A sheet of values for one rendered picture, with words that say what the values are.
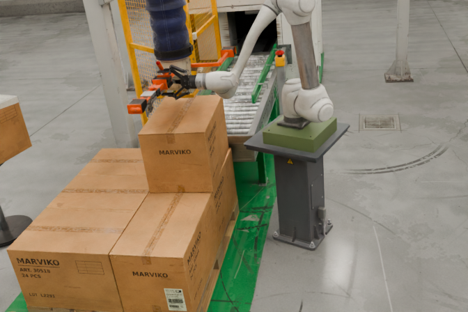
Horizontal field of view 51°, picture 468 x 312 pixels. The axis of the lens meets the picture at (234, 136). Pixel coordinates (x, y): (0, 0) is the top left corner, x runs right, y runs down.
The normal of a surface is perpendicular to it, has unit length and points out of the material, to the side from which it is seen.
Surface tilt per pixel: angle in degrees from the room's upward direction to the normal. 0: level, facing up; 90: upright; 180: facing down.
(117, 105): 90
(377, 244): 0
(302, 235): 90
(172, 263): 90
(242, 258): 0
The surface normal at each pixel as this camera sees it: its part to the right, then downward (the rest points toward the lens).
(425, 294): -0.11, -0.90
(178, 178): -0.14, 0.43
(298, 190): -0.55, 0.40
